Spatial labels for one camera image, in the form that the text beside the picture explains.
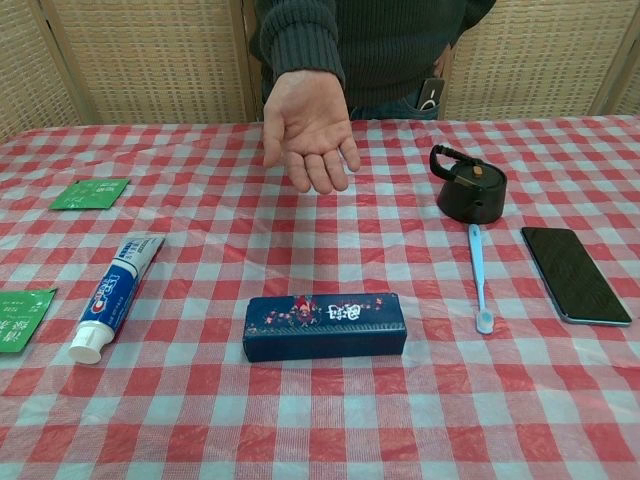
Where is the person's open bare hand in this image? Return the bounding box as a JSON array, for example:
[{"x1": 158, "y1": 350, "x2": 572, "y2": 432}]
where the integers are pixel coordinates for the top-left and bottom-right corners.
[{"x1": 262, "y1": 70, "x2": 362, "y2": 195}]

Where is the dark knitted sweater forearm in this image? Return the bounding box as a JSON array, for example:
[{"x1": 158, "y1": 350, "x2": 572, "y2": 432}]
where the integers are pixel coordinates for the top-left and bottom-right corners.
[{"x1": 259, "y1": 0, "x2": 346, "y2": 91}]

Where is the person's dark sweater torso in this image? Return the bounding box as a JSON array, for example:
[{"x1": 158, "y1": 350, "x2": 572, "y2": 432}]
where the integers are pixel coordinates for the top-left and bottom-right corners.
[{"x1": 249, "y1": 0, "x2": 497, "y2": 121}]

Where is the person's hand at hip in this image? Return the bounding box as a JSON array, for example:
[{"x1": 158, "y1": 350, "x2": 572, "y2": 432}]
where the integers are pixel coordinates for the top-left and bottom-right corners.
[{"x1": 433, "y1": 45, "x2": 454, "y2": 79}]

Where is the dark blue floral box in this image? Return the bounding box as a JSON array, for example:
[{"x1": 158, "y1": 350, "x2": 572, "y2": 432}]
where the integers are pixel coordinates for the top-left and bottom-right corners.
[{"x1": 242, "y1": 292, "x2": 407, "y2": 363}]

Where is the red white checkered tablecloth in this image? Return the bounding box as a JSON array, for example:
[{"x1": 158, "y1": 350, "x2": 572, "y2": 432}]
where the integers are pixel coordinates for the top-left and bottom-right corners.
[{"x1": 0, "y1": 114, "x2": 640, "y2": 480}]

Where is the phone in jeans pocket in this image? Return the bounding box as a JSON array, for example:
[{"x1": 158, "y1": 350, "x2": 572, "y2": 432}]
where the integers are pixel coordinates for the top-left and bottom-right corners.
[{"x1": 417, "y1": 76, "x2": 446, "y2": 112}]

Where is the woven rattan folding screen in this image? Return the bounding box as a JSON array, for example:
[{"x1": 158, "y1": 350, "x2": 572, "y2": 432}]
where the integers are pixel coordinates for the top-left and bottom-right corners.
[{"x1": 0, "y1": 0, "x2": 640, "y2": 144}]

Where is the green tea sachet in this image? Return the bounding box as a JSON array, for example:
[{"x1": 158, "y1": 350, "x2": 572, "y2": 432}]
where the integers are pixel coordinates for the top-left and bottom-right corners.
[
  {"x1": 0, "y1": 288, "x2": 59, "y2": 354},
  {"x1": 48, "y1": 178, "x2": 131, "y2": 211}
]

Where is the light blue toothbrush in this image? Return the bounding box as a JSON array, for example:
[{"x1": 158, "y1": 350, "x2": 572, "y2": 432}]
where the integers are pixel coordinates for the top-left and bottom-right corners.
[{"x1": 467, "y1": 223, "x2": 492, "y2": 335}]

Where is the Crest toothpaste tube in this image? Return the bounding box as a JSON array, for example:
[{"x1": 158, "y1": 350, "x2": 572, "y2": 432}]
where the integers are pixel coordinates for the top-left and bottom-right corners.
[{"x1": 67, "y1": 234, "x2": 167, "y2": 365}]

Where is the black smartphone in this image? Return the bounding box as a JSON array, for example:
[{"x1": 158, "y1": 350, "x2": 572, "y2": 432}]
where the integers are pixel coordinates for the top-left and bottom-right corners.
[{"x1": 520, "y1": 226, "x2": 634, "y2": 327}]

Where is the black bottle lid with strap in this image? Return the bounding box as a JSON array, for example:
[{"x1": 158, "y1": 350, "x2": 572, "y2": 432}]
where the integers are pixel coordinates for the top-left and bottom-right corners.
[{"x1": 430, "y1": 144, "x2": 508, "y2": 224}]

